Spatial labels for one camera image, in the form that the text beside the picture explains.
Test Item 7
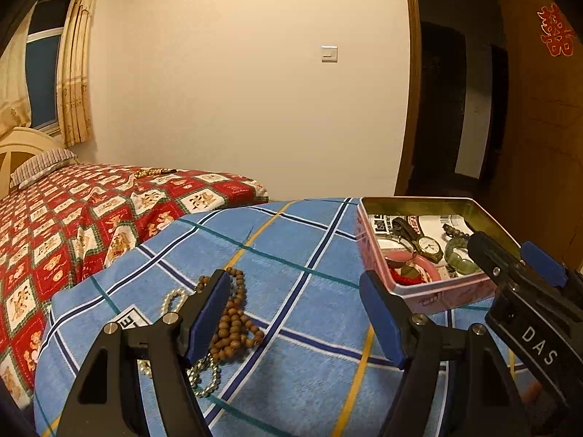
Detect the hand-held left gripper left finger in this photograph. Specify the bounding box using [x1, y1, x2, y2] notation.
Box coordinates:
[57, 269, 232, 437]

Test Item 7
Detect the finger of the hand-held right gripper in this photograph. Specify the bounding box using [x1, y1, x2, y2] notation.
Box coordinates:
[520, 240, 583, 301]
[468, 231, 524, 287]

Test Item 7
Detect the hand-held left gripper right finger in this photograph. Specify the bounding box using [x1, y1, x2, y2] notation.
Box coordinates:
[359, 271, 536, 437]

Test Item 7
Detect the brown wooden bead necklace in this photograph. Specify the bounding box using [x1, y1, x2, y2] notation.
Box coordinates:
[196, 268, 266, 365]

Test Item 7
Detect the green jade bangle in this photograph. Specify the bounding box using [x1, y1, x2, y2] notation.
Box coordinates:
[444, 237, 481, 276]

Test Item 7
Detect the dark bead bracelet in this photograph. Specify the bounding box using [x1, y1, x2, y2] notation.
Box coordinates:
[441, 223, 470, 242]

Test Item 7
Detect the pearl necklace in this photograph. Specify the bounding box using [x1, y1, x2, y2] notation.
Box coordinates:
[139, 288, 222, 397]

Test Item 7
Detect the pink metal tin box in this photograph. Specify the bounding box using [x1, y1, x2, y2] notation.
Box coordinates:
[356, 197, 524, 315]

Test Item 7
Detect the pink bangle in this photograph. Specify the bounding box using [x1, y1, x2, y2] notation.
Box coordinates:
[387, 250, 445, 285]

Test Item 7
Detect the gold wrist watch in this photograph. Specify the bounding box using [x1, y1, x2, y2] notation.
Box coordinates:
[392, 216, 445, 265]

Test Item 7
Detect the printed paper sheet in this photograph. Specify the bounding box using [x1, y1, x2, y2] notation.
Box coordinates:
[367, 213, 474, 247]

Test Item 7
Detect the white printed paper tag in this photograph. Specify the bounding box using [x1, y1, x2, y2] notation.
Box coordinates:
[109, 304, 153, 328]

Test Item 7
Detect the blue plaid blanket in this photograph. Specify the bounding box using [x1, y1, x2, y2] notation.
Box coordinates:
[34, 197, 543, 437]

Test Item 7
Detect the brown wooden door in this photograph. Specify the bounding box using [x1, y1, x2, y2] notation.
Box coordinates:
[501, 0, 583, 274]

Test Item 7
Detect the red patterned bedsheet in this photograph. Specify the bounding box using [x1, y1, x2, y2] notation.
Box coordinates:
[0, 164, 269, 408]

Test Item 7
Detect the striped pillow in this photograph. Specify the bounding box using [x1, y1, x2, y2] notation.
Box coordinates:
[9, 148, 79, 189]

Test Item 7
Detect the red paper door decoration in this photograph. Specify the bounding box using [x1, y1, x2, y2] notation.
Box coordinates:
[537, 4, 575, 58]

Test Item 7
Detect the cream bed headboard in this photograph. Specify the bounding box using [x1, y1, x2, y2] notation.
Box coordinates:
[0, 127, 67, 198]

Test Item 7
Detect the beige patterned curtain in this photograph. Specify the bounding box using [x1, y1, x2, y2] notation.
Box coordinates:
[57, 0, 101, 146]
[0, 9, 35, 139]

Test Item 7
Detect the window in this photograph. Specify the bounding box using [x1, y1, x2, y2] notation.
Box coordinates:
[25, 0, 76, 137]

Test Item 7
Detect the brown wooden door frame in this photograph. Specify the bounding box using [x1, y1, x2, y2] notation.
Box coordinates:
[401, 0, 424, 198]

